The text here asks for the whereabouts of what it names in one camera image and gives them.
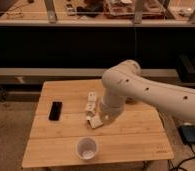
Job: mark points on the cluttered background workbench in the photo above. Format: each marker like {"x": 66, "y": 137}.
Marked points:
{"x": 98, "y": 13}

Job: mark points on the clear plastic cup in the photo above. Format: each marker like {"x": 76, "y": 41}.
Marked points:
{"x": 86, "y": 148}

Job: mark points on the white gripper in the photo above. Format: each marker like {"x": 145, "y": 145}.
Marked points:
{"x": 91, "y": 105}

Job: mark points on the long wooden bench beam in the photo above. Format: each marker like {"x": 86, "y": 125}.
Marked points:
{"x": 39, "y": 75}

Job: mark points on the green bowl with food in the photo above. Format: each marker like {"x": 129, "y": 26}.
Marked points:
{"x": 130, "y": 100}

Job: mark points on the wooden table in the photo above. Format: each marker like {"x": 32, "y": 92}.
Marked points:
{"x": 136, "y": 135}

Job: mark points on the black smartphone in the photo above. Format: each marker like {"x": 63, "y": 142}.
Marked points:
{"x": 55, "y": 111}

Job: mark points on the black power adapter box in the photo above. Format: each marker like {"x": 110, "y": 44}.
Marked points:
{"x": 187, "y": 134}

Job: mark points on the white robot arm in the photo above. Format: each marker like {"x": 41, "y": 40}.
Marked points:
{"x": 124, "y": 81}

